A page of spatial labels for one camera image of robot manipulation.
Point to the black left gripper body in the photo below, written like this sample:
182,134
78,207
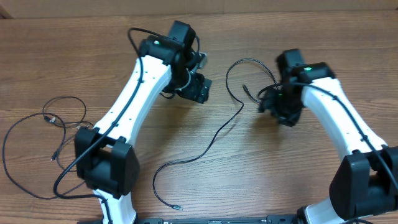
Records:
188,85

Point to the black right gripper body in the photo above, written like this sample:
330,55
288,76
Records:
282,107

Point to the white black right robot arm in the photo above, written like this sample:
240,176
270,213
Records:
365,183

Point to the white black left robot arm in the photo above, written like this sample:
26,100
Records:
105,153

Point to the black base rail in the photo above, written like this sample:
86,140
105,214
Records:
270,219

